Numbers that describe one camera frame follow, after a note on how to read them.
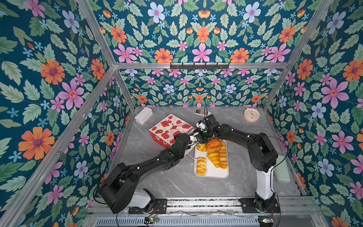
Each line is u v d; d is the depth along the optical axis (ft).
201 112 3.77
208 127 2.54
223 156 2.97
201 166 2.75
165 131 2.96
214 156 2.91
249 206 2.39
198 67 3.02
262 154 1.71
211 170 2.84
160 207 2.41
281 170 2.71
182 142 2.06
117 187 1.38
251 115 3.65
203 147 2.98
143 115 3.59
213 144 2.95
